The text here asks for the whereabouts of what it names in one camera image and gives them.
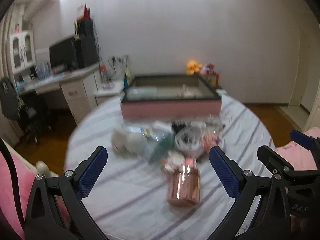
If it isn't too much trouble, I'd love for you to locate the colorful block doll toy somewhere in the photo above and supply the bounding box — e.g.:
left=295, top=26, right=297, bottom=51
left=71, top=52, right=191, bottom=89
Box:
left=202, top=133, right=225, bottom=153

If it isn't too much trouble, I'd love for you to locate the rose gold metal jar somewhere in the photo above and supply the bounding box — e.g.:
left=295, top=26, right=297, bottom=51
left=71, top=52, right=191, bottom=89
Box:
left=167, top=165, right=200, bottom=207

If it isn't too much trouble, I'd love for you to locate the white bottle green base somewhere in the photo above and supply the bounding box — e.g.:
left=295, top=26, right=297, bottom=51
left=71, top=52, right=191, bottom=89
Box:
left=111, top=128, right=174, bottom=164

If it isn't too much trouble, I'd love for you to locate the white power adapter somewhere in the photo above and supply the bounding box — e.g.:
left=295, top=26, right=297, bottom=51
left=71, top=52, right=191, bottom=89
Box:
left=151, top=121, right=173, bottom=133

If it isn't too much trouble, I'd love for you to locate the clear plastic container box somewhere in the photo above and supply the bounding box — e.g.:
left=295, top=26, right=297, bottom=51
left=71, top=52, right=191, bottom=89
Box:
left=126, top=86, right=157, bottom=100

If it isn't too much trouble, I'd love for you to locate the white heart plug nightlight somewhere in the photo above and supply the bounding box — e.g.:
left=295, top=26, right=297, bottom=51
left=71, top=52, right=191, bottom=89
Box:
left=174, top=126, right=203, bottom=159

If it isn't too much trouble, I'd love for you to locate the pink white block toy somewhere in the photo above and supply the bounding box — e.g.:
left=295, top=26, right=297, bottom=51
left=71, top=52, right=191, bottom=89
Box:
left=162, top=151, right=185, bottom=173

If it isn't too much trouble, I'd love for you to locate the black hair clip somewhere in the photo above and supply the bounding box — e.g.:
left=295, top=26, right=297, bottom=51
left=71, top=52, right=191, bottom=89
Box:
left=171, top=121, right=192, bottom=133

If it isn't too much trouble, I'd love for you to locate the pink pig figurine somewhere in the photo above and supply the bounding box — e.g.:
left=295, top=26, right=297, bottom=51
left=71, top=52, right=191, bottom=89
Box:
left=180, top=85, right=196, bottom=99

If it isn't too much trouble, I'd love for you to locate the blue small tube box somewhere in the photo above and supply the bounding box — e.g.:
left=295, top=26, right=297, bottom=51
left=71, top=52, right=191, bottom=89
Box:
left=124, top=126, right=152, bottom=137

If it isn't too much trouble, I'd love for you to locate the pink bedding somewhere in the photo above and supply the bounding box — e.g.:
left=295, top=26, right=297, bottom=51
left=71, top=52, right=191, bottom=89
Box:
left=276, top=140, right=318, bottom=171

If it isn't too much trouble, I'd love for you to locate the white door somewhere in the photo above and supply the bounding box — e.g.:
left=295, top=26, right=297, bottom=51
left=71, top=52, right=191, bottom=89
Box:
left=289, top=30, right=309, bottom=106

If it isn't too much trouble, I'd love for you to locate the red toy storage box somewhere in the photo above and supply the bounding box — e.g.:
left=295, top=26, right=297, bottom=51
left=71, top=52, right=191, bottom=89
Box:
left=204, top=73, right=220, bottom=87

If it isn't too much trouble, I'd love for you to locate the purple plush toy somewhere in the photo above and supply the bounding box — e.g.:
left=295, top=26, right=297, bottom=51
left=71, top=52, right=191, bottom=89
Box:
left=200, top=63, right=216, bottom=75

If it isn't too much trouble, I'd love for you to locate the orange octopus plush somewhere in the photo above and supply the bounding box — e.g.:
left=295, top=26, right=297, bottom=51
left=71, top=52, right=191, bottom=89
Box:
left=186, top=60, right=203, bottom=75

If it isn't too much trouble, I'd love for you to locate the low black white cabinet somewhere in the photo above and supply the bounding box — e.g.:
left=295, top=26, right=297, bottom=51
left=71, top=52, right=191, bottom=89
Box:
left=94, top=80, right=124, bottom=105

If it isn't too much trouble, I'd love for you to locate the white desk with drawers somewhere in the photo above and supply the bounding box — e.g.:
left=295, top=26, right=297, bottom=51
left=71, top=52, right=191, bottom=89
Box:
left=20, top=63, right=100, bottom=124

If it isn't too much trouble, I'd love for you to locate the pink black storage box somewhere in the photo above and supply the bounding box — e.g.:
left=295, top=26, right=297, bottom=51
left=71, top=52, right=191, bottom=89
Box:
left=121, top=75, right=222, bottom=120

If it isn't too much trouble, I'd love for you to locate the snack bag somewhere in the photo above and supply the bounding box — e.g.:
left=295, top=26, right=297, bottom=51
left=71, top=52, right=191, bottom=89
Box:
left=124, top=68, right=132, bottom=88

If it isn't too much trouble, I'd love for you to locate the orange cap bottle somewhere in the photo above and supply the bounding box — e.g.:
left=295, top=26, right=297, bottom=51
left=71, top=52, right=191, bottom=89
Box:
left=99, top=64, right=108, bottom=83

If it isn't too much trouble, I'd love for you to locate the black computer monitor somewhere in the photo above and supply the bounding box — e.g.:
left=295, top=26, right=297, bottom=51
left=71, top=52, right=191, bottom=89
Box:
left=49, top=36, right=78, bottom=70

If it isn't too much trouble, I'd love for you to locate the black computer tower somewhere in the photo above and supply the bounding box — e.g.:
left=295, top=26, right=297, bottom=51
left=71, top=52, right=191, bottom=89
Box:
left=74, top=36, right=99, bottom=69

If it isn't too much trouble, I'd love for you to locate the white glass door cabinet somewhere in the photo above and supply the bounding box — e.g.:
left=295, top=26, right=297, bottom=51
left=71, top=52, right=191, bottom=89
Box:
left=8, top=30, right=36, bottom=75

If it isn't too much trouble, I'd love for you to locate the pink doll on cabinet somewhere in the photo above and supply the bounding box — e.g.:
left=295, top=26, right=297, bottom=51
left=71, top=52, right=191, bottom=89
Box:
left=14, top=23, right=20, bottom=34

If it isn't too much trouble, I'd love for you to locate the black speaker box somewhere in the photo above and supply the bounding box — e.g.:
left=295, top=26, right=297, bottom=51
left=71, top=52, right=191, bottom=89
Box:
left=76, top=18, right=94, bottom=36

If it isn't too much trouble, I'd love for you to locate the red paper bag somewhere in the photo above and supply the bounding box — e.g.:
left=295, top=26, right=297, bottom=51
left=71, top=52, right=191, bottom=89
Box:
left=76, top=4, right=90, bottom=22

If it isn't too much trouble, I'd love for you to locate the white air conditioner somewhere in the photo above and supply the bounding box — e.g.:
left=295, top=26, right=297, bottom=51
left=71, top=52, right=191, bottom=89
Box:
left=23, top=0, right=56, bottom=22

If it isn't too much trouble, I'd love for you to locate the wall power strip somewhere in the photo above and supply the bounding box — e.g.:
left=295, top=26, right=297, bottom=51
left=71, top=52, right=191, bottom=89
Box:
left=107, top=55, right=130, bottom=67

